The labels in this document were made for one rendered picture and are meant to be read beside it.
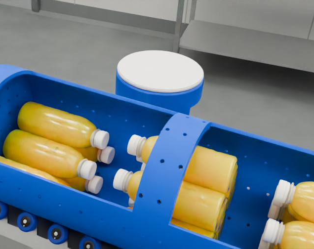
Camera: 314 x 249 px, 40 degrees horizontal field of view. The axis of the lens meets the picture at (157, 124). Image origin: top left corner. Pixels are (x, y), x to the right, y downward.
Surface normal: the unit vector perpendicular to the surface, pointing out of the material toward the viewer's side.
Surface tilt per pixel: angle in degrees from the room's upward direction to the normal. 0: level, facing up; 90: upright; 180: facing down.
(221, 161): 24
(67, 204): 85
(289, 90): 0
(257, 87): 0
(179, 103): 90
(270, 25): 90
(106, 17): 76
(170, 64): 0
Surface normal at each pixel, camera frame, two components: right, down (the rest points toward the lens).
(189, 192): -0.05, -0.61
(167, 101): 0.18, 0.56
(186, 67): 0.08, -0.83
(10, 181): -0.39, 0.39
